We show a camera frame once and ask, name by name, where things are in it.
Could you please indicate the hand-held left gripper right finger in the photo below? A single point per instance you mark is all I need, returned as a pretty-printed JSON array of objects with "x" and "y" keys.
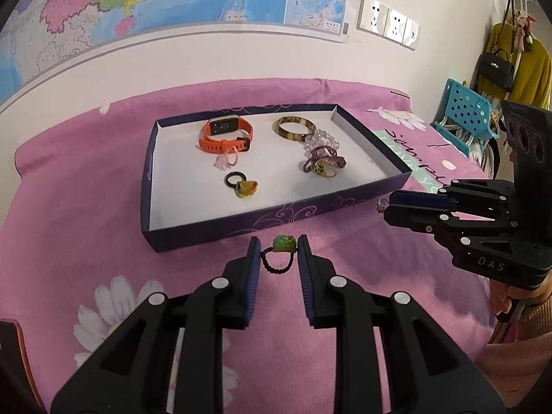
[{"x": 304, "y": 284}]

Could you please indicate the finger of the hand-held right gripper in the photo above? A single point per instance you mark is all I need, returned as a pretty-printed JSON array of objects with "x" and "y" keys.
[
  {"x": 414, "y": 218},
  {"x": 416, "y": 199}
]

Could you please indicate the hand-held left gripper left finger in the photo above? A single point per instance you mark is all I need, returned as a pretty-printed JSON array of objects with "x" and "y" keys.
[{"x": 253, "y": 284}]

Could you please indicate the navy cardboard box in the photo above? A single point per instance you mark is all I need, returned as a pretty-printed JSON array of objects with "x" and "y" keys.
[{"x": 194, "y": 198}]

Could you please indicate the person's right forearm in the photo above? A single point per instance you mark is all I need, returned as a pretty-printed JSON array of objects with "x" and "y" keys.
[{"x": 522, "y": 353}]

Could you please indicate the person's right hand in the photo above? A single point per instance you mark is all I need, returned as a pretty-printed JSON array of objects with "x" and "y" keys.
[{"x": 497, "y": 299}]

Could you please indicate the blue plastic chair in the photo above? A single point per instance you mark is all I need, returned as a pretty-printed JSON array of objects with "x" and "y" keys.
[{"x": 461, "y": 105}]

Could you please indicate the yellow hanging garment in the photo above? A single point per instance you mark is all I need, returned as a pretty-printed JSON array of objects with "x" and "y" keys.
[{"x": 534, "y": 73}]

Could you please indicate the tortoiseshell bangle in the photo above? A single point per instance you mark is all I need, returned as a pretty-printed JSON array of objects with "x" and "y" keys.
[{"x": 290, "y": 136}]

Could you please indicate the black handbag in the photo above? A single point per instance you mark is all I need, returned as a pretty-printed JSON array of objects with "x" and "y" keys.
[{"x": 496, "y": 69}]

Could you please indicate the orange smart watch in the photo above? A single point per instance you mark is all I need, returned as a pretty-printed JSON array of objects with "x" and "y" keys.
[{"x": 215, "y": 144}]

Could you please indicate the pink printed bed sheet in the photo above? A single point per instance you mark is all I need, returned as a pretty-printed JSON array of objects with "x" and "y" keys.
[{"x": 86, "y": 233}]

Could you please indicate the small plush toy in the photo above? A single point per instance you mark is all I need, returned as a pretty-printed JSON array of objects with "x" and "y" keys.
[{"x": 522, "y": 23}]

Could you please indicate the phone in orange case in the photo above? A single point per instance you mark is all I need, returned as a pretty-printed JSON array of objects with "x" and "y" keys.
[{"x": 13, "y": 353}]

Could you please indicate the white wall socket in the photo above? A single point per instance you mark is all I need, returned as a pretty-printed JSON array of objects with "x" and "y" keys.
[
  {"x": 412, "y": 33},
  {"x": 396, "y": 26},
  {"x": 373, "y": 15}
]

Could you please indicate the colourful wall map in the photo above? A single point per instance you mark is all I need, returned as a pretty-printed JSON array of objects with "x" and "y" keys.
[{"x": 129, "y": 0}]

